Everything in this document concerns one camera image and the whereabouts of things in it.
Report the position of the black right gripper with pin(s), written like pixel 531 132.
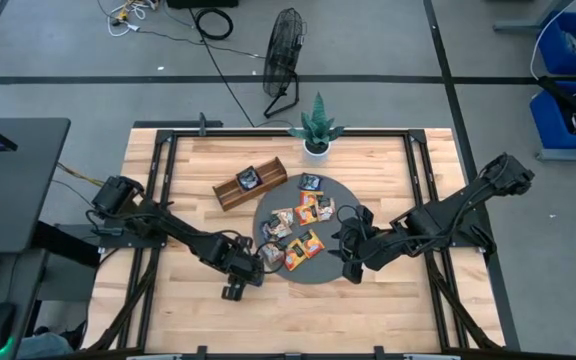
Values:
pixel 368 247

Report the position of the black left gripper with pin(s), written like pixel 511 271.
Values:
pixel 243 262

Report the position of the cream and black tea packet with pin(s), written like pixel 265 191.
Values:
pixel 272 252
pixel 325 208
pixel 284 216

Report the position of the dark blue tea packet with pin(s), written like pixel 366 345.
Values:
pixel 274 230
pixel 310 181
pixel 248 178

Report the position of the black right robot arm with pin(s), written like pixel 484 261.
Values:
pixel 433 220

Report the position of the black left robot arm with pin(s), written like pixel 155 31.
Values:
pixel 183 232

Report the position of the round grey woven mat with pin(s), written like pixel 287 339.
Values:
pixel 318 272

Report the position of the wooden compartment tray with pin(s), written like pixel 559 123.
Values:
pixel 268 175

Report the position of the green plant in white pot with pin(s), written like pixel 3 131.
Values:
pixel 316 130

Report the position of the person's leg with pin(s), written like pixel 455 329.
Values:
pixel 43 346

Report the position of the grey side desk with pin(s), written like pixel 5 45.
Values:
pixel 13 280

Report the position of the black floor fan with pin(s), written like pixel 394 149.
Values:
pixel 283 50

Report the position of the black desk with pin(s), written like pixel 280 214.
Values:
pixel 18 200

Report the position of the blue storage bin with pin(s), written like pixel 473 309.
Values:
pixel 550 125
pixel 558 50

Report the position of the black bar across bin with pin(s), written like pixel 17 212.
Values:
pixel 563 97

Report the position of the black box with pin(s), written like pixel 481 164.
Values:
pixel 203 3

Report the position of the grey desk leg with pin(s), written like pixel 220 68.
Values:
pixel 528 24

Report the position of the black frame clamp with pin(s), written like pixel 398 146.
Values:
pixel 378 352
pixel 201 352
pixel 203 124

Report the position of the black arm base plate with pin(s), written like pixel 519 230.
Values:
pixel 133 239
pixel 473 237

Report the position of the black table frame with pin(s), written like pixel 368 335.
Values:
pixel 248 133

